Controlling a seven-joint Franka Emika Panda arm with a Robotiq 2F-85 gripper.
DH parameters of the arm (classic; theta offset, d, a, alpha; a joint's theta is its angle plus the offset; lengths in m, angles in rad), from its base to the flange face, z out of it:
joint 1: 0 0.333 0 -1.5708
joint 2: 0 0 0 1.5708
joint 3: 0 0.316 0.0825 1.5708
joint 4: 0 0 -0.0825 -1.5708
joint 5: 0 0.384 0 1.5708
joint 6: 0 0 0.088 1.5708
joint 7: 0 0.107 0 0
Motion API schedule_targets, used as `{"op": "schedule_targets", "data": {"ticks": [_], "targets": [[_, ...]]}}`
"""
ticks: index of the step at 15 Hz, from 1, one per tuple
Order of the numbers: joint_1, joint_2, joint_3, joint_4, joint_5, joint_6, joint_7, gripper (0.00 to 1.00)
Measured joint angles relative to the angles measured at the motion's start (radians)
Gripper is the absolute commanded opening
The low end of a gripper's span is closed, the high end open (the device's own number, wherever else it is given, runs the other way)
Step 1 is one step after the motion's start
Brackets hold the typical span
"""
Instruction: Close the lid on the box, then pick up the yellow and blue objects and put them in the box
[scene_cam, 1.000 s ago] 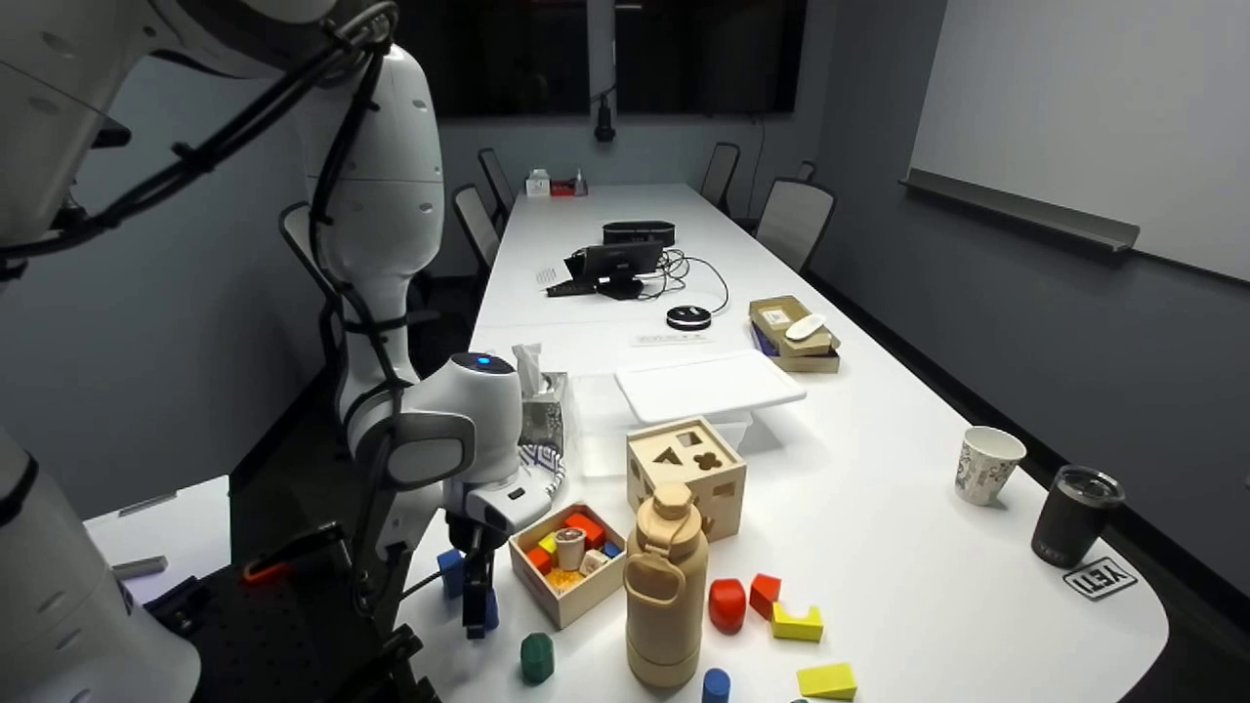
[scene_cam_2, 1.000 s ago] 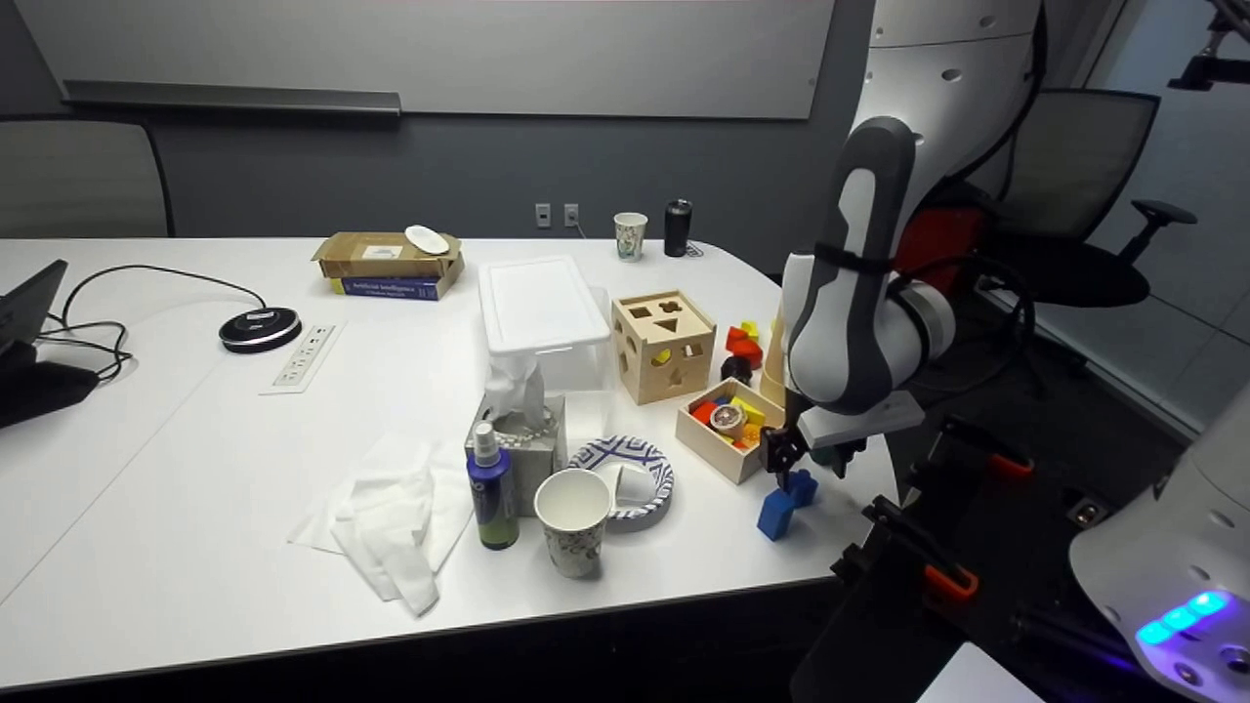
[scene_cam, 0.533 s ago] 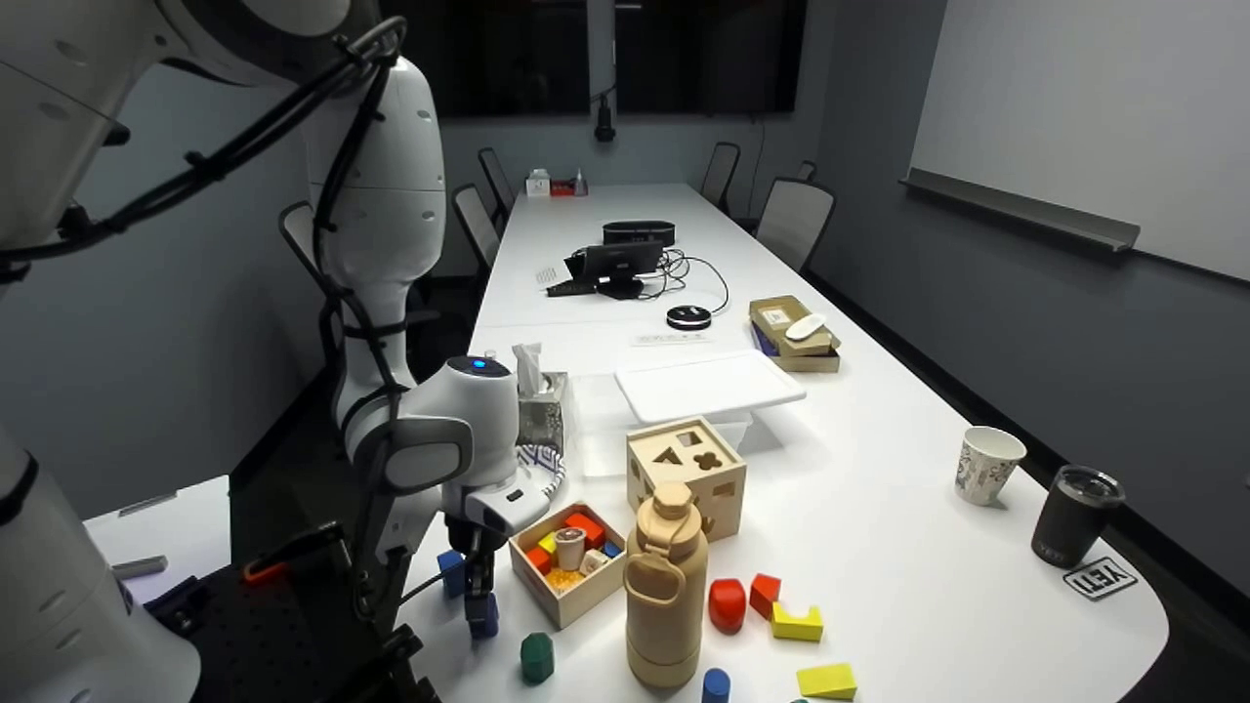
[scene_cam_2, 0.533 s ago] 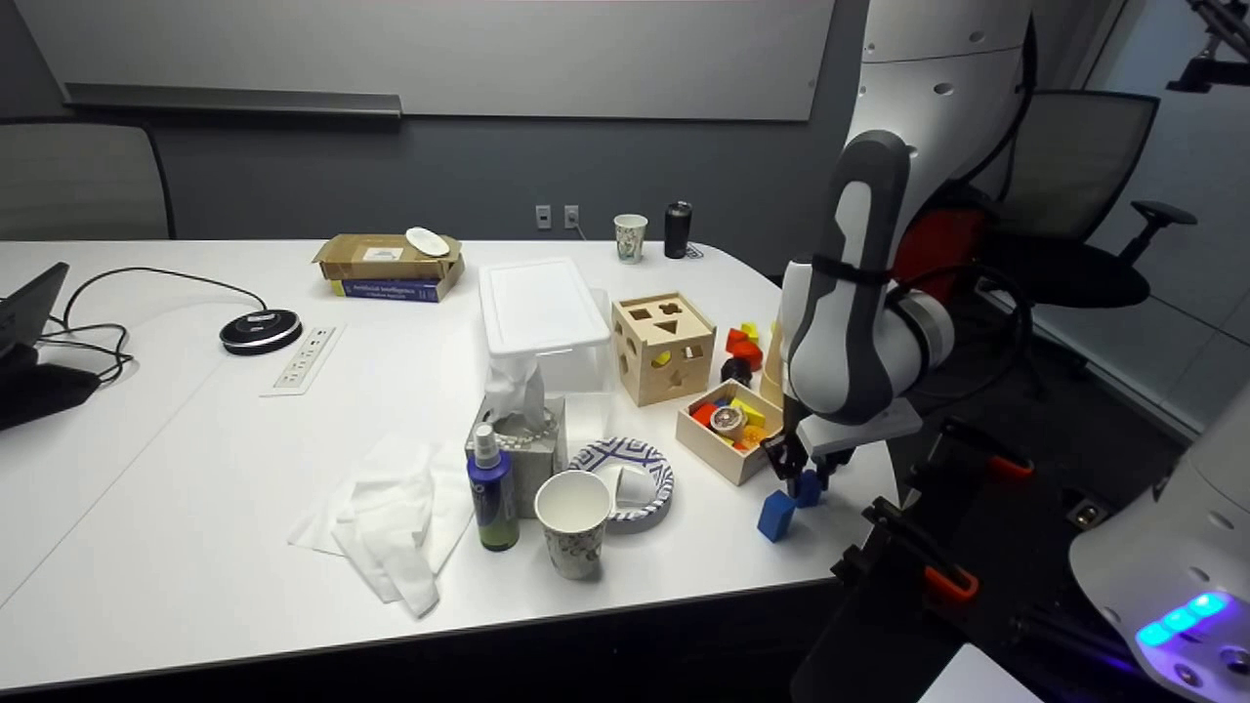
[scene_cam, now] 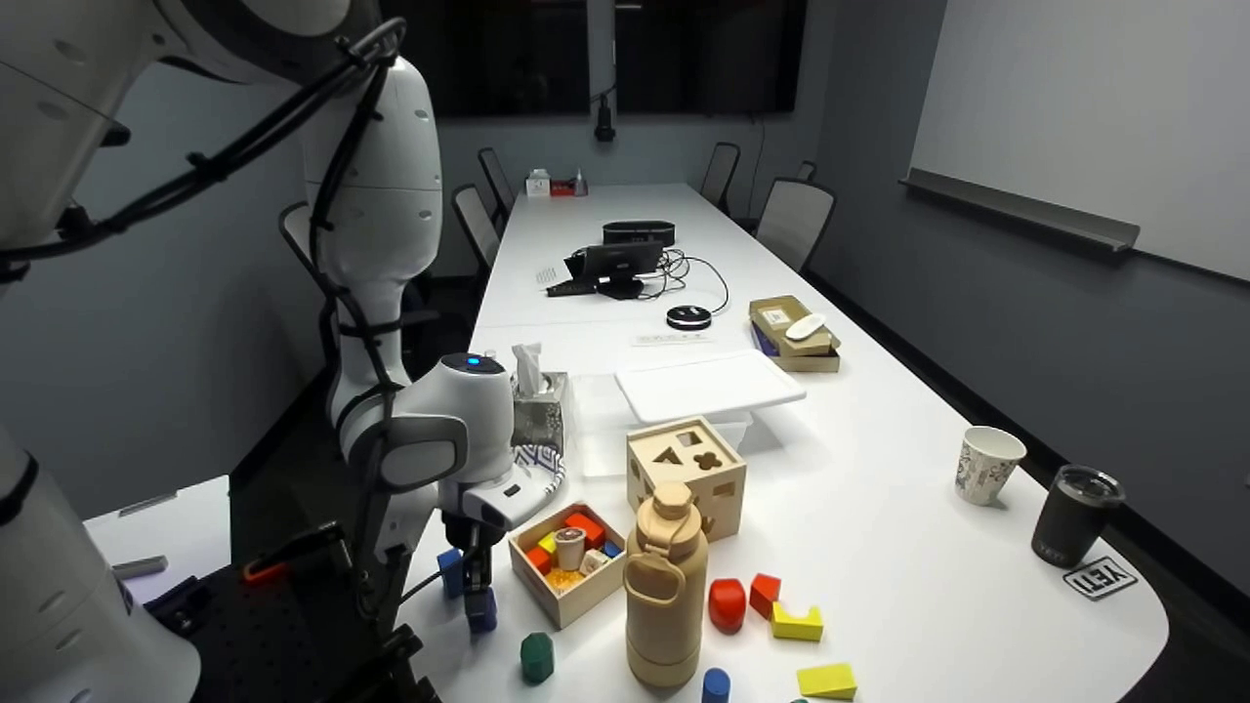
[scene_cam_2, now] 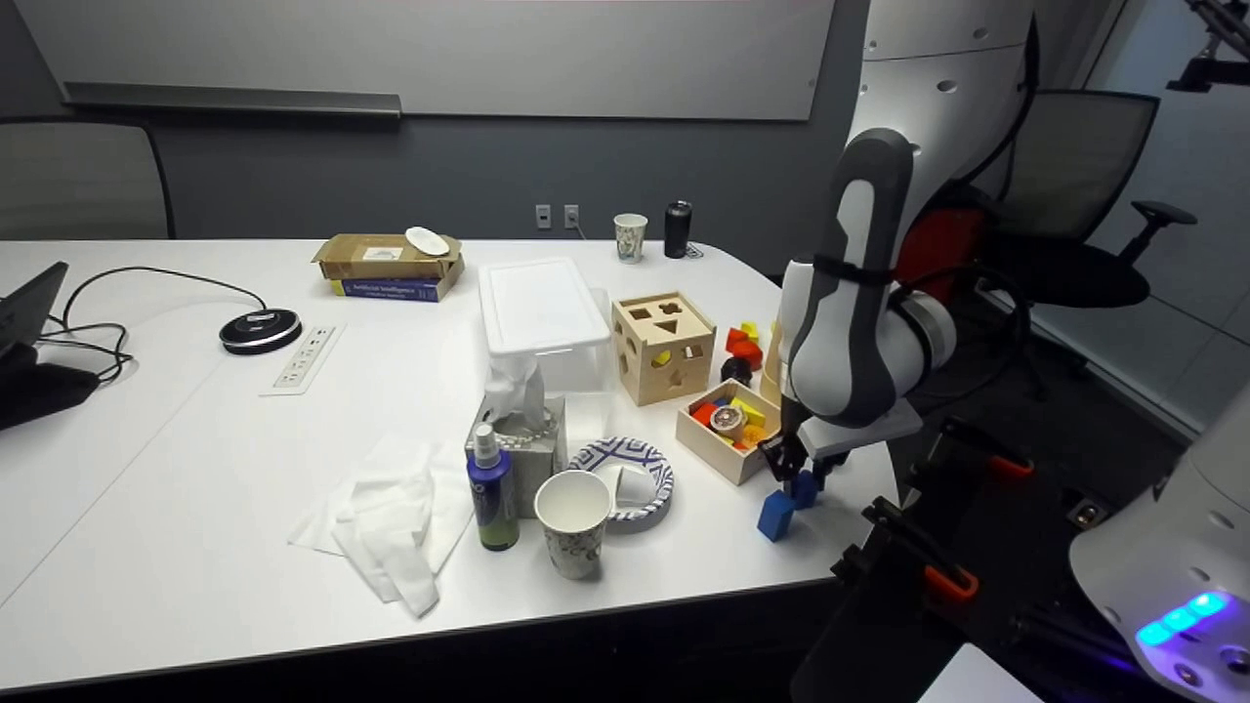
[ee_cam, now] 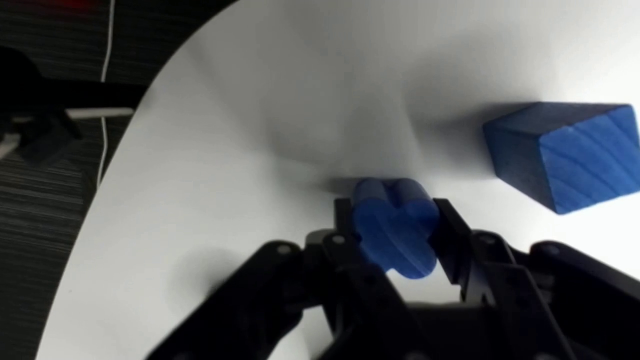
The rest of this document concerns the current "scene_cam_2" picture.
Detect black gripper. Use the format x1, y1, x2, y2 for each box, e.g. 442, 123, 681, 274
756, 431, 850, 507

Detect open wooden tray box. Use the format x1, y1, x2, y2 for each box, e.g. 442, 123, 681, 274
670, 373, 793, 487

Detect red bin black lid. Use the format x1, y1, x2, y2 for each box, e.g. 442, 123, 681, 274
894, 191, 1000, 309

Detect grey tissue box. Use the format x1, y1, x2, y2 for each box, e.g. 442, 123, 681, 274
471, 352, 570, 520

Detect flat cardboard box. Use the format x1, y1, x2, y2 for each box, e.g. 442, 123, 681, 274
311, 231, 467, 283

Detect blue wooden cube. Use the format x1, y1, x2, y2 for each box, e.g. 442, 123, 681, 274
755, 487, 795, 546

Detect red rounded block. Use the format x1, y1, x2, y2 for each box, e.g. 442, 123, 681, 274
722, 328, 767, 369

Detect small white plastic cup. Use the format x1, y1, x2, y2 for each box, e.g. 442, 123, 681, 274
613, 463, 661, 511

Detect wooden shape sorter cube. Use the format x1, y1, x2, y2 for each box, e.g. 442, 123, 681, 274
610, 287, 718, 410

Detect printed paper cup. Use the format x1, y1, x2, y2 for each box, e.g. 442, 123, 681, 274
610, 209, 653, 263
532, 463, 618, 584

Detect black tumbler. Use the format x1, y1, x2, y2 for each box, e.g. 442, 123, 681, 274
661, 194, 695, 263

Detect green spray bottle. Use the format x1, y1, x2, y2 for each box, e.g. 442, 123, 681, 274
463, 419, 524, 554

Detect black mesh office chair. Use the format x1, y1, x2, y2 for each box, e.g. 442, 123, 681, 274
959, 84, 1203, 393

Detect crumpled white tissues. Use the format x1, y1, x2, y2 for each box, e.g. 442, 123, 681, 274
285, 440, 480, 623

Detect white tape roll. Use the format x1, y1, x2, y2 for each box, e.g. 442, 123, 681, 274
401, 221, 451, 263

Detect blue book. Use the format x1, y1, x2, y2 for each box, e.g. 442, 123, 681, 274
341, 274, 444, 303

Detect white power strip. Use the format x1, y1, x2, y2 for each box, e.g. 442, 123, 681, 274
257, 325, 343, 403

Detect black round puck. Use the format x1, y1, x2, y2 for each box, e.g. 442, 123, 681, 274
214, 303, 304, 354

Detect black laptop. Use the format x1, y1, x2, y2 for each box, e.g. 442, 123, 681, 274
0, 256, 105, 433

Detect grey conference chair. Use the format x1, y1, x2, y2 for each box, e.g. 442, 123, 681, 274
0, 118, 174, 242

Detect black clamp rig orange handles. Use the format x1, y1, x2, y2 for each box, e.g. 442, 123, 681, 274
787, 419, 1045, 703

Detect wall whiteboard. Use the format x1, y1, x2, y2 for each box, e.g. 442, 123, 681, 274
13, 0, 837, 123

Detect black table cable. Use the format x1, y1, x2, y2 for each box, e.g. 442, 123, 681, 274
36, 263, 268, 381

